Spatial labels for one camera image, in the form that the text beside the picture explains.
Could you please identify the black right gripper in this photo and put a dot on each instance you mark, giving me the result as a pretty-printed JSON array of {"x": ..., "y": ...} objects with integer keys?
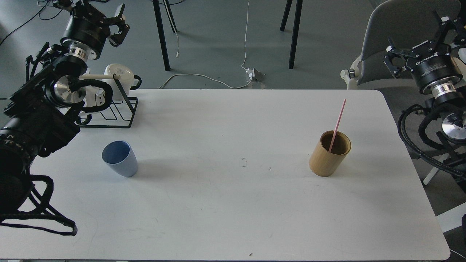
[{"x": 430, "y": 61}]

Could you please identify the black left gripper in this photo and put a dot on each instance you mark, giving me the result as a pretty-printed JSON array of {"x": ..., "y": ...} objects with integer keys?
[{"x": 91, "y": 28}]

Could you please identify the blue plastic cup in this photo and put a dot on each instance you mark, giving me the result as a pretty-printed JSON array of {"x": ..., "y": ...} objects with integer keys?
[{"x": 120, "y": 157}]

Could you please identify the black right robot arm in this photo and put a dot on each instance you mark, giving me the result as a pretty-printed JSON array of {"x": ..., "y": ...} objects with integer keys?
[{"x": 443, "y": 126}]

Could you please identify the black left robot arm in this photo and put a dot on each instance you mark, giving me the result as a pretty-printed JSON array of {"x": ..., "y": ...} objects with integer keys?
[{"x": 46, "y": 113}]

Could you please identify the grey office chair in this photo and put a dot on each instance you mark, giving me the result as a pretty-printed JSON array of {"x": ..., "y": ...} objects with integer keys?
[{"x": 408, "y": 23}]

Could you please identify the white mug on rack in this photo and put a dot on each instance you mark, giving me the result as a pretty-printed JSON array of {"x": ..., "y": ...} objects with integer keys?
[{"x": 119, "y": 77}]

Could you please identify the black table leg right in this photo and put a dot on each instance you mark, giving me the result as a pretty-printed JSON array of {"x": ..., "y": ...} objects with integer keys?
[{"x": 295, "y": 30}]

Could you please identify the white power strip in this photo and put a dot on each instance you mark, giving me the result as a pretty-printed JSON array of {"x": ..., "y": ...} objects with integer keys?
[{"x": 254, "y": 75}]

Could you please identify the bamboo cylinder holder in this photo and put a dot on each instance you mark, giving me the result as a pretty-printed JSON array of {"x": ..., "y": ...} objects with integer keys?
[{"x": 329, "y": 154}]

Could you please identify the black wire rack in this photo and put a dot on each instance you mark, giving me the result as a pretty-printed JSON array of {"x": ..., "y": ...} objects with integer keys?
[{"x": 117, "y": 115}]

